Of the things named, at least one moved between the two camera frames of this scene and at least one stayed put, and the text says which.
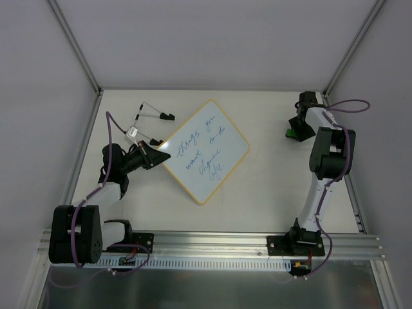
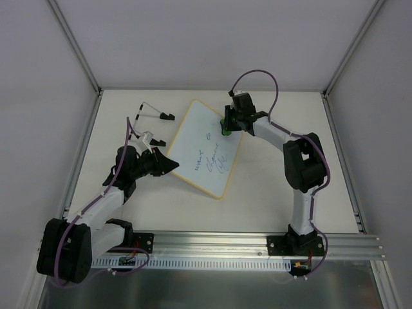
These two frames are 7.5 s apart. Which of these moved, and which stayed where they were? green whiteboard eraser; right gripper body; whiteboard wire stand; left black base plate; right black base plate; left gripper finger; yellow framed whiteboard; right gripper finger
Moved: left gripper finger; right gripper finger; yellow framed whiteboard; right gripper body; green whiteboard eraser
Stayed: whiteboard wire stand; right black base plate; left black base plate
